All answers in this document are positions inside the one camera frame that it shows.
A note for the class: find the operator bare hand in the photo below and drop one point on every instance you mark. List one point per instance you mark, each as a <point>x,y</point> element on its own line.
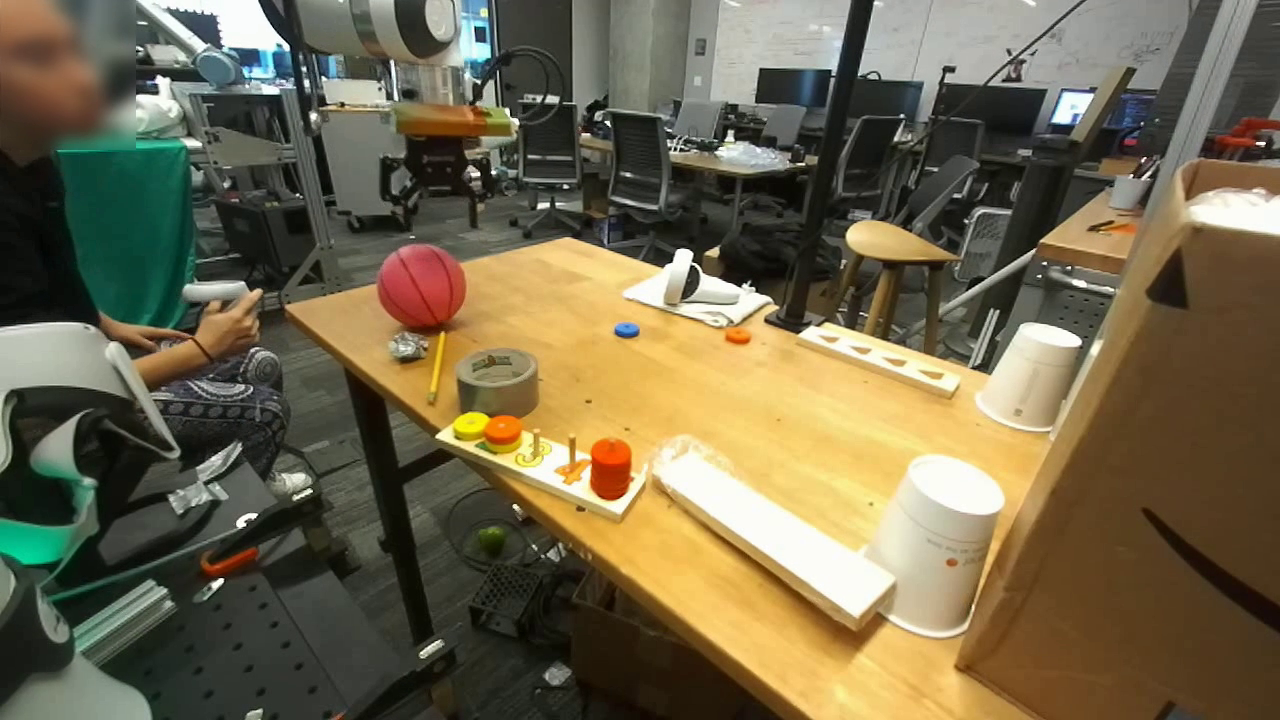
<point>231,325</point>

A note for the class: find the pink mini basketball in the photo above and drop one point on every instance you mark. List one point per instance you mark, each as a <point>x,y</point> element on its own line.
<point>420,286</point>

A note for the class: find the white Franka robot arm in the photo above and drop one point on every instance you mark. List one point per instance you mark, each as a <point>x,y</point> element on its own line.
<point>380,27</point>

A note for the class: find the operator forearm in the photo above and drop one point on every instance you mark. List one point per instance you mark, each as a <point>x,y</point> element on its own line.
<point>161,354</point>

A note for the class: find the crumpled silver foil ball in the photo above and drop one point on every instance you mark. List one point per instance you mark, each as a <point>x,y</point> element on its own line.
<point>405,346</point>

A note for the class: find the small green ball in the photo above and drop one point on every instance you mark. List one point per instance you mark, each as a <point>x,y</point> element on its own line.
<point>488,542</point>

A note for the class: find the white handheld controller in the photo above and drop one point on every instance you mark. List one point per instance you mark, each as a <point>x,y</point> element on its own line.
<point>211,289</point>

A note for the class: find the operator patterned grey leggings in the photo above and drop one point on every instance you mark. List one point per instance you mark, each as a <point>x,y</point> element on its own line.
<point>222,402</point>

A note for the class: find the green cloth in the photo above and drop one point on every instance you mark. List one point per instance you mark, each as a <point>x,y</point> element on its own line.
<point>127,224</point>

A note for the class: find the white cabinet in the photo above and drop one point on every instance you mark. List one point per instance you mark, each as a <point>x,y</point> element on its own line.
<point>361,160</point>

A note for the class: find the yellow pencil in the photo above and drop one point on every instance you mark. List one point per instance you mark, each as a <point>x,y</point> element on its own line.
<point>438,364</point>

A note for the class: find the operator black shirt torso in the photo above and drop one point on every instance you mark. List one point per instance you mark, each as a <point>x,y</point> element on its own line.
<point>26,241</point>

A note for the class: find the black metal table leg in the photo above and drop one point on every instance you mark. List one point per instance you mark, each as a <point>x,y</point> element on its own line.
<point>387,493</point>

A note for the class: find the yellow-green stacking disc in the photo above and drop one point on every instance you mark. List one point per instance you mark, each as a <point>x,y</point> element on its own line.
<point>471,426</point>

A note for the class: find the orange stacking disc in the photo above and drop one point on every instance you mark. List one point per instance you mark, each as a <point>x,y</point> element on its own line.
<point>503,430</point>

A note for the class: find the operator blurred head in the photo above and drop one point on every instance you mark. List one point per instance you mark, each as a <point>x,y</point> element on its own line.
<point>63,64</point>

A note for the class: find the wooden peg stacking board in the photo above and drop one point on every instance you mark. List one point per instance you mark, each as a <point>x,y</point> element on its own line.
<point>545,470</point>

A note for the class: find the grey mesh office chair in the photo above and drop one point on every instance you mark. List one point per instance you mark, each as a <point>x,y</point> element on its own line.
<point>548,154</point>

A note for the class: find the small blue disc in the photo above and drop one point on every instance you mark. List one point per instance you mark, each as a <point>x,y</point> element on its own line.
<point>624,329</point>

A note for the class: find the red cylinder stacking block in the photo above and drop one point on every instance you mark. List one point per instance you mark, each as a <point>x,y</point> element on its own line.
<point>610,464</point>

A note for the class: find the black office chair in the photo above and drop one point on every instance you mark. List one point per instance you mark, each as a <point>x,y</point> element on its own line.
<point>642,164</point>

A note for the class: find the white round headset device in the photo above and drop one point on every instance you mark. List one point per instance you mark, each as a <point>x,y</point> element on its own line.
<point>682,277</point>

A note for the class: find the small orange disc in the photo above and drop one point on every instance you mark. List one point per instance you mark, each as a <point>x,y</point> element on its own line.
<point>736,339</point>

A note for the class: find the wooden office desk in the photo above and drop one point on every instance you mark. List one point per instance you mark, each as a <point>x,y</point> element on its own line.
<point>742,160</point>

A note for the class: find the long white foam tray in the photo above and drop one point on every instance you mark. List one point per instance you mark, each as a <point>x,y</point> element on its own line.
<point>775,528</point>

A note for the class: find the black computer monitor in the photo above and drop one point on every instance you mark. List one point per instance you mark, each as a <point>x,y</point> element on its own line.
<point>793,87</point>
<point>992,107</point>
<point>887,96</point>

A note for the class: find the wooden strip with holes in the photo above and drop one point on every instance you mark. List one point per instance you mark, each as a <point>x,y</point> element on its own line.
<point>882,357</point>

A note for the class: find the round wooden stool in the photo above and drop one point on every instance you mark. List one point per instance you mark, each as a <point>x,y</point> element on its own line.
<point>888,247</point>

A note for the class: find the dark padded office chair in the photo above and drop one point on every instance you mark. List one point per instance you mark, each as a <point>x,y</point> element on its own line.
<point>942,187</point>

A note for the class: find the white paper cup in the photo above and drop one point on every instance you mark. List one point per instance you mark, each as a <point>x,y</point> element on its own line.
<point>938,542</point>
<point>1028,379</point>

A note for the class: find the long wooden workbench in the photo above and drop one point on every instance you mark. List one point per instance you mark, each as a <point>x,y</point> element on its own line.
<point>1085,234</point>

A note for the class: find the laptop with blue screen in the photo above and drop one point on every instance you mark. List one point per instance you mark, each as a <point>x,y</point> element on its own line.
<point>1073,107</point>

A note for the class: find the large cardboard shipping box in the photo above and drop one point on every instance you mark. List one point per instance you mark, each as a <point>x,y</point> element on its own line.
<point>1147,464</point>

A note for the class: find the clear plastic bag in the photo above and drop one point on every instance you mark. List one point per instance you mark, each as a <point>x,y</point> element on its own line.
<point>1232,211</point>

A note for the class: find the grey duct tape roll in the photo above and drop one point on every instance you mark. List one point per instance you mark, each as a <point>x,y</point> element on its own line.
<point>496,380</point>

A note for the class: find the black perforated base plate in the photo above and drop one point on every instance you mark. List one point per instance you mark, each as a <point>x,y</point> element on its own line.
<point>266,643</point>

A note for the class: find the black camera stand pole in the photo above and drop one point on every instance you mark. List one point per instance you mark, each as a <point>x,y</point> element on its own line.
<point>827,160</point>

